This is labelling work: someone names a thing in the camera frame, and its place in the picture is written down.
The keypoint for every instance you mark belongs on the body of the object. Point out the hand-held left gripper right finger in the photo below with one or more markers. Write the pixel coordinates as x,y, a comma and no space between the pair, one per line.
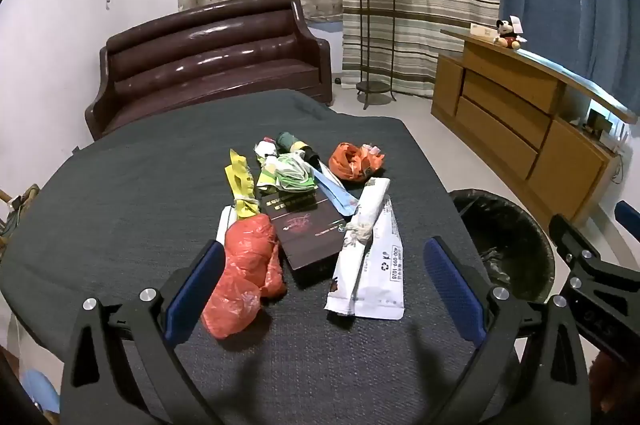
452,290

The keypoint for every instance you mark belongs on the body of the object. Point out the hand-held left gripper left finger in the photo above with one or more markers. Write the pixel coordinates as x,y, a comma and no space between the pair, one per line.
195,290

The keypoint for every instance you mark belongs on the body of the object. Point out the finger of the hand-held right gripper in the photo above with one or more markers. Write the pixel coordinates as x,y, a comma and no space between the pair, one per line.
629,211
567,232

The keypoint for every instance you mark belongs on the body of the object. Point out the black trash bin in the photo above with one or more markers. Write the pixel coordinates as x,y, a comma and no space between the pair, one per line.
520,225

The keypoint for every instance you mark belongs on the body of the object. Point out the red plastic bag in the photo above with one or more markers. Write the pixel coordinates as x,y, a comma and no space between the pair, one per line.
240,265

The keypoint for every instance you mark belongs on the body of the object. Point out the white paper packet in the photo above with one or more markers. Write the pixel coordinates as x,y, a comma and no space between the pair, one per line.
224,222

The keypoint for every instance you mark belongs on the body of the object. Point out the white mailer bag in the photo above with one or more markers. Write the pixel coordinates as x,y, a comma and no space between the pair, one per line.
380,275

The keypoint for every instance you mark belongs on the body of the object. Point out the white paper wrapper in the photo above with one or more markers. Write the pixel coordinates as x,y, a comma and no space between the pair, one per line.
367,210

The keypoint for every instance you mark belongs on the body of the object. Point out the yellow wrapper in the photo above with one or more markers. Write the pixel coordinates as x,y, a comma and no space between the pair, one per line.
240,177

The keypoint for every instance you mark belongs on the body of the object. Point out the black box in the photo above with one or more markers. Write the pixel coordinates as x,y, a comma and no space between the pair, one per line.
310,240

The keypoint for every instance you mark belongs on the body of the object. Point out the light blue packet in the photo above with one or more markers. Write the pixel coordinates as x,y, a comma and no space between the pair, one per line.
345,203

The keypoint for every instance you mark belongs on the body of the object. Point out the white and green plastic bag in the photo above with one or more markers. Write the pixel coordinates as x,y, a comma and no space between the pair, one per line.
295,172

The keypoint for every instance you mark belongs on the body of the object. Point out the person's right hand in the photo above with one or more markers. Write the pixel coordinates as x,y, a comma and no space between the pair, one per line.
615,385

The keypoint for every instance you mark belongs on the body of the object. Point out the dark grey tablecloth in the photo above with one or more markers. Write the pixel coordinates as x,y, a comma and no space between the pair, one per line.
125,205

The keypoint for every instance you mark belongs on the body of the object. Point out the green and white rolled wrapper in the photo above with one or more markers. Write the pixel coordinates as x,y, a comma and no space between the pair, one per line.
265,170

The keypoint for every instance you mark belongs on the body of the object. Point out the wooden cabinet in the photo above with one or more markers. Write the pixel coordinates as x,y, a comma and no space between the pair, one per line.
500,105

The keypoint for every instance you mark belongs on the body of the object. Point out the orange plastic bag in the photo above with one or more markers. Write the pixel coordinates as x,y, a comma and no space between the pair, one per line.
350,160

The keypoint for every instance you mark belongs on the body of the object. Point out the white and teal tube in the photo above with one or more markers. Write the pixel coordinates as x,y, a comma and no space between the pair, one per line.
325,177

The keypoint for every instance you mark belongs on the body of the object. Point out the dark green bottle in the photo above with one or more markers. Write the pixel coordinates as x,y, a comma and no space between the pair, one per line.
290,140

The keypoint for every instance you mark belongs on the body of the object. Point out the light blue object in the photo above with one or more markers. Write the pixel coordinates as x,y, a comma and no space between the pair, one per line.
42,387

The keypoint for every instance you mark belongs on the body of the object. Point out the bamboo chair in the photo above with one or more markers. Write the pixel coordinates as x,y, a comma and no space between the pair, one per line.
25,200

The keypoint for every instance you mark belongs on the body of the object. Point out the mouse plush toy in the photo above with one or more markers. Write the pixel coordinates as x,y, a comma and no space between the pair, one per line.
507,36

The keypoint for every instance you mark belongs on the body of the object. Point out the black metal plant stand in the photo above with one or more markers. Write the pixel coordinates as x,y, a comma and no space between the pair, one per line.
372,87

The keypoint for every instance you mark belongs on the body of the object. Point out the white flat box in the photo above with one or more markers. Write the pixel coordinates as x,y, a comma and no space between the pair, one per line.
482,31

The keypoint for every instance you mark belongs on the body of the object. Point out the dark brown leather sofa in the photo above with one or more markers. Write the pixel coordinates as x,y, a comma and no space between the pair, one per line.
200,55

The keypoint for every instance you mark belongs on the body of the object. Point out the striped curtain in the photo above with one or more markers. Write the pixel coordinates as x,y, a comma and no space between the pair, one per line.
440,5

